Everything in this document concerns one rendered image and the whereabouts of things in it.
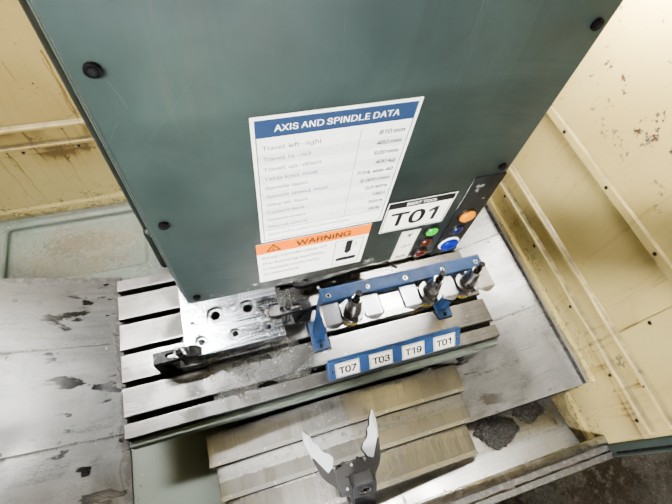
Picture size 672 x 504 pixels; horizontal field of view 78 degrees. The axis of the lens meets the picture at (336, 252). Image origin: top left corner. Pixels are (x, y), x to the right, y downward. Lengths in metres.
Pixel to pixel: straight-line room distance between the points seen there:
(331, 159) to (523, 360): 1.37
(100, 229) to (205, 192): 1.68
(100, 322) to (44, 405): 0.32
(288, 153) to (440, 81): 0.15
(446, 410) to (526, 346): 0.37
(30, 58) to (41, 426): 1.12
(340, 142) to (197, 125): 0.13
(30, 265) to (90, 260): 0.23
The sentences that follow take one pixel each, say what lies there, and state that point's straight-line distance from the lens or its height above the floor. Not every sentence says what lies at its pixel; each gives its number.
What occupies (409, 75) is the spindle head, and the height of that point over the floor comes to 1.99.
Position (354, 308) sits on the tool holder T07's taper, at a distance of 1.03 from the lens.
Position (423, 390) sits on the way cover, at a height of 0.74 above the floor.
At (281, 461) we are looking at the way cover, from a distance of 1.48.
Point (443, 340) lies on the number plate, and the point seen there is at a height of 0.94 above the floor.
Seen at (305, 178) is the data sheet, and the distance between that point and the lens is 0.44.
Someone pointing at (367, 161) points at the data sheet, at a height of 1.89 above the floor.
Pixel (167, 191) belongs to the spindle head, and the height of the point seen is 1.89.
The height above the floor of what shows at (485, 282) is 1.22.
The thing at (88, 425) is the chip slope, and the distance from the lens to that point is 1.68.
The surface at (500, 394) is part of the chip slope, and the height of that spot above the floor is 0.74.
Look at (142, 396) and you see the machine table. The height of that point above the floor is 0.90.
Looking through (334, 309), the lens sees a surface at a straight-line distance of 1.08.
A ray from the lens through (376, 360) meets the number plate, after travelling 1.35.
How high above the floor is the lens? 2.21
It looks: 60 degrees down
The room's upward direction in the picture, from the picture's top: 12 degrees clockwise
